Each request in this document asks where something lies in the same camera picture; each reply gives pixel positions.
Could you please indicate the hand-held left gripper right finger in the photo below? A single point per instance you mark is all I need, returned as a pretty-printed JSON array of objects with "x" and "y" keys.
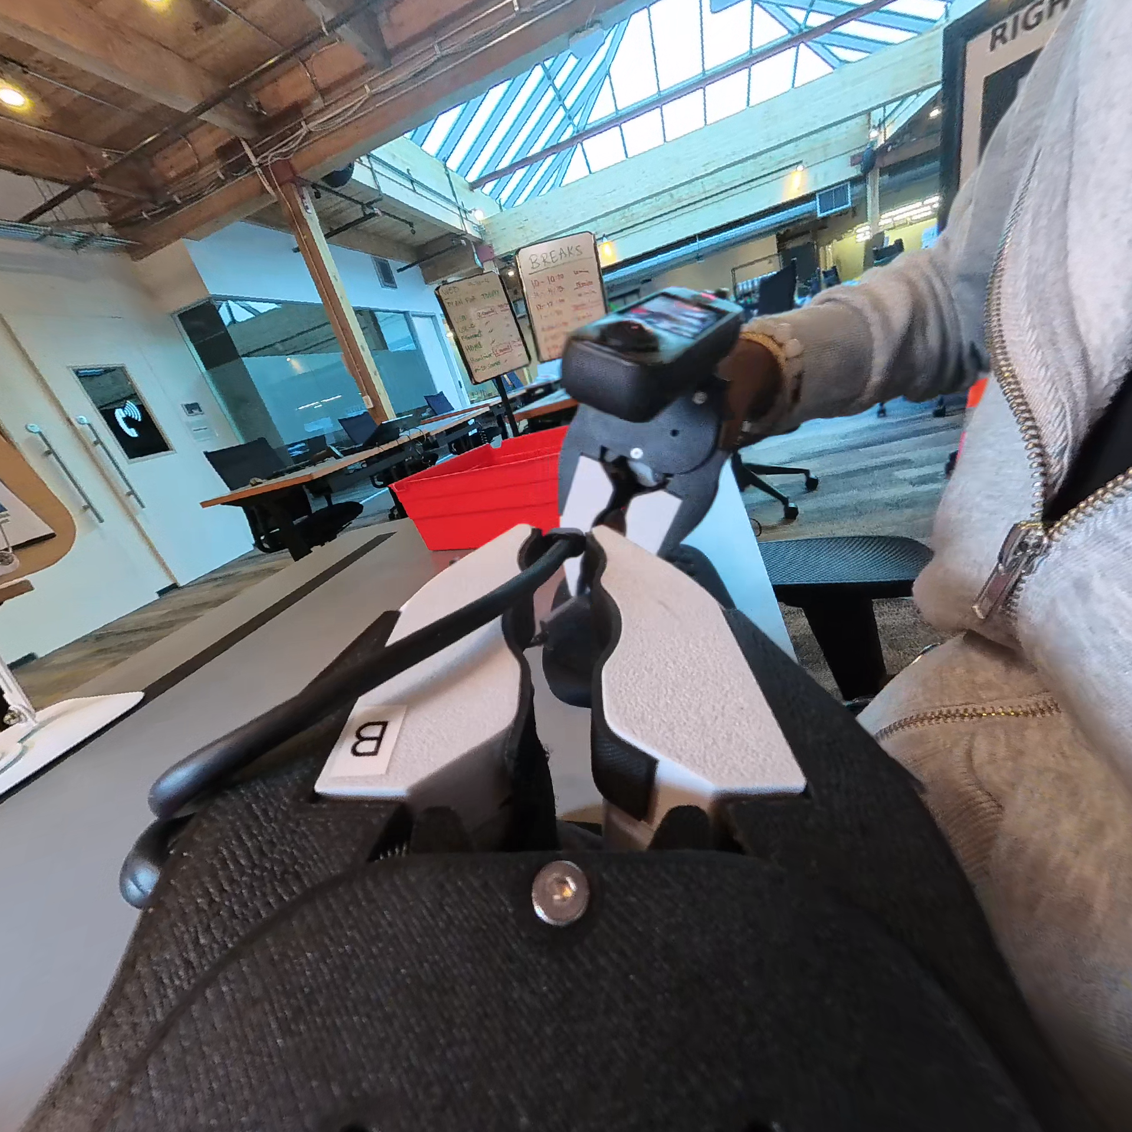
[{"x": 699, "y": 698}]

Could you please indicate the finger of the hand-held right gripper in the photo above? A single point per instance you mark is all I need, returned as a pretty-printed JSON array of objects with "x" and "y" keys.
[
  {"x": 584, "y": 490},
  {"x": 664, "y": 521}
]

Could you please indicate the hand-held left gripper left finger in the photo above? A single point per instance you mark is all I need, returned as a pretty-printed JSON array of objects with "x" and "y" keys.
[{"x": 443, "y": 707}]

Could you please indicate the large red plastic bin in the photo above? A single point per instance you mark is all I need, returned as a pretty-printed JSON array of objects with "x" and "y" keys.
[{"x": 478, "y": 494}]

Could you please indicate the person's right forearm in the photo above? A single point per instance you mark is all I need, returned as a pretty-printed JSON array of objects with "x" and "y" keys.
[{"x": 885, "y": 327}]

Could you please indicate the person's right hand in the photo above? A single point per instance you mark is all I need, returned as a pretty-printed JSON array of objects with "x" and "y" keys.
[{"x": 753, "y": 397}]

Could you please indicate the tall handwritten whiteboard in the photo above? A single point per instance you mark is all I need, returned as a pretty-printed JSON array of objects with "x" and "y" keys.
[{"x": 563, "y": 296}]

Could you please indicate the black swivel chair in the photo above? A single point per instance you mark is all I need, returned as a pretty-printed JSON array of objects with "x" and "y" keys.
[
  {"x": 266, "y": 494},
  {"x": 778, "y": 482}
]

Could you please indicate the small handwritten whiteboard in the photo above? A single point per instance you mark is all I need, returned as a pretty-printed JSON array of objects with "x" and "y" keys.
[{"x": 483, "y": 327}]

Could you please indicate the black mesh seat chair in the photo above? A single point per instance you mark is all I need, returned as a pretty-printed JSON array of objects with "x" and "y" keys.
[{"x": 840, "y": 574}]

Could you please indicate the wooden office desk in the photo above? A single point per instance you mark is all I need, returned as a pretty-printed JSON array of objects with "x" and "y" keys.
[{"x": 309, "y": 473}]

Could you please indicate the white poster stand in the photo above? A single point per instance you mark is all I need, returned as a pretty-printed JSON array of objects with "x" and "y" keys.
[{"x": 71, "y": 729}]

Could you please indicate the glass door with phone sign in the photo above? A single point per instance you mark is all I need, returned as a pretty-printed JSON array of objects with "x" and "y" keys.
[{"x": 125, "y": 415}]

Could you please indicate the curved wooden partition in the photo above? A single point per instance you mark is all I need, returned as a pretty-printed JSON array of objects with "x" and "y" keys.
[{"x": 49, "y": 521}]

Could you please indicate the black framed printed sign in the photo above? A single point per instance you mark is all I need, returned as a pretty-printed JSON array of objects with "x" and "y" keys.
[{"x": 991, "y": 79}]

